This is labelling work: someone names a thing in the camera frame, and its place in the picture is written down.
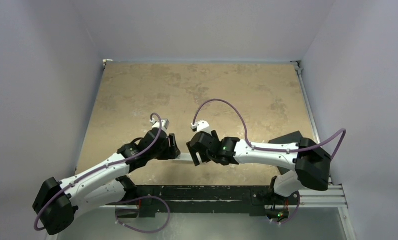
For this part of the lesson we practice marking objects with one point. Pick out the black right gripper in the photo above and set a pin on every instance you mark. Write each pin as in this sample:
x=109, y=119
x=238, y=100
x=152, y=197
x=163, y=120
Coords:
x=196, y=148

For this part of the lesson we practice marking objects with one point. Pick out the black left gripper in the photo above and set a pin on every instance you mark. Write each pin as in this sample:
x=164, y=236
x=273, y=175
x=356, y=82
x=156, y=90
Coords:
x=174, y=151

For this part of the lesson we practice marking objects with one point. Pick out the white air conditioner remote control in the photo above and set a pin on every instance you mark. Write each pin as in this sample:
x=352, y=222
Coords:
x=185, y=157

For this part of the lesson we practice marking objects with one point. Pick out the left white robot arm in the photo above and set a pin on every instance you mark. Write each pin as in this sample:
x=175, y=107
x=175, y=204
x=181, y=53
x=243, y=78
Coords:
x=59, y=203

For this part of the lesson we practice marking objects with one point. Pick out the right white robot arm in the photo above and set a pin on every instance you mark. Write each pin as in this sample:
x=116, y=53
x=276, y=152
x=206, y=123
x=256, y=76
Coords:
x=235, y=151

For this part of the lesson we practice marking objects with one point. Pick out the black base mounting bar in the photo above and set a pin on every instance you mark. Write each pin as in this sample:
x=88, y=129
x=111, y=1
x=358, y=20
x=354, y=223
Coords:
x=195, y=199

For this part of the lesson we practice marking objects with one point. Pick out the black foam pad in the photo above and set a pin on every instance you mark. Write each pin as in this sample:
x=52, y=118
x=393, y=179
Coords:
x=293, y=137

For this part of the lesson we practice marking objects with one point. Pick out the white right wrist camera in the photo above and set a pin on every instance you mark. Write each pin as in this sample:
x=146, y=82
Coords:
x=201, y=126

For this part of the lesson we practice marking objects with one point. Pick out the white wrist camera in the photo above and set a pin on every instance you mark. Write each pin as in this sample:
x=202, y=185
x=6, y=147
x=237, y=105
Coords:
x=201, y=126
x=162, y=124

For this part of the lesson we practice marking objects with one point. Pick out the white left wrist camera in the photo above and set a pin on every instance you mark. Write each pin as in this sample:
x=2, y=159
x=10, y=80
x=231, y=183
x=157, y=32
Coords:
x=162, y=124

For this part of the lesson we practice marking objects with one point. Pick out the aluminium frame rail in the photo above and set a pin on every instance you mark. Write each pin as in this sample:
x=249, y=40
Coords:
x=313, y=122

